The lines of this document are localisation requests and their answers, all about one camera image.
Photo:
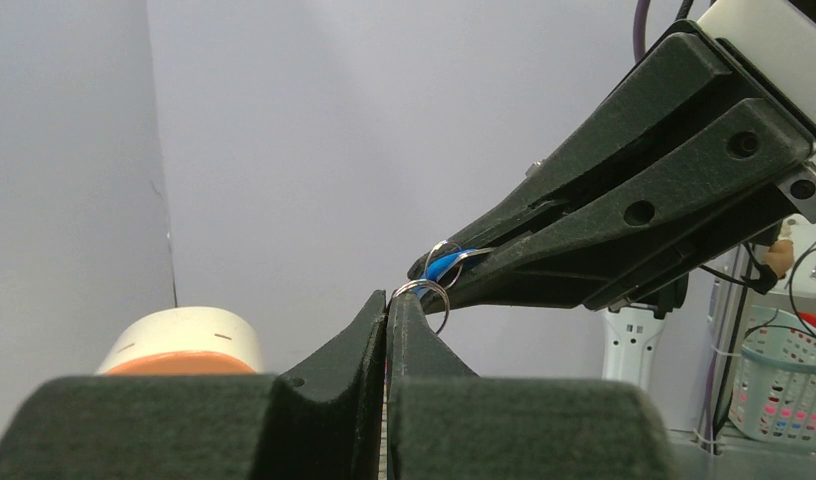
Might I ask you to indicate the pale blue plastic basket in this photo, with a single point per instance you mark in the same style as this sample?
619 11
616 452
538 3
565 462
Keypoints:
774 390

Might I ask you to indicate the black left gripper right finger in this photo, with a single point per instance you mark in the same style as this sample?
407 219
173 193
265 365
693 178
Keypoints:
447 422

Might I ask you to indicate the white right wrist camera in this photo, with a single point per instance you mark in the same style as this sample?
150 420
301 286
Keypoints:
777 37

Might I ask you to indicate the round cream drawer cabinet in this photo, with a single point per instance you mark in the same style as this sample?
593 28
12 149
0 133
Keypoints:
194 340

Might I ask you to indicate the white stand in background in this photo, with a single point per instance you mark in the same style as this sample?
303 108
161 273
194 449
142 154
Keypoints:
631 339

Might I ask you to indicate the blue capped silver key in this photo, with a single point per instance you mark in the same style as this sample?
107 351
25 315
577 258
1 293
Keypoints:
444 264

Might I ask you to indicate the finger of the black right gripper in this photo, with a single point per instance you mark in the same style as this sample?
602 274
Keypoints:
623 196
767 141

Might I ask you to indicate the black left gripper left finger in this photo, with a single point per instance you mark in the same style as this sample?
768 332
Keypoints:
319 420

